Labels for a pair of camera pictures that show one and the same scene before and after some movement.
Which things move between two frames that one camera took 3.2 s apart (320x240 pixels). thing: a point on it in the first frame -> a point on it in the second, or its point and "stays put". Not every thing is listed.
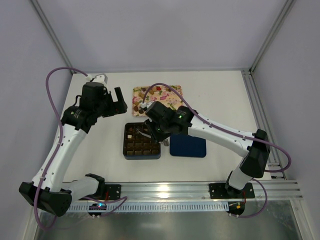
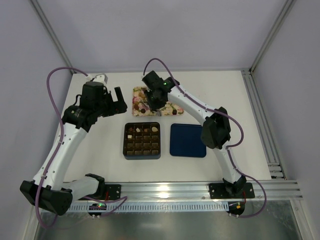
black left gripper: [113, 101] stays put
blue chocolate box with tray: [136, 145] stays put
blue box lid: [185, 145] stays put
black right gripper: [153, 130] -> [155, 97]
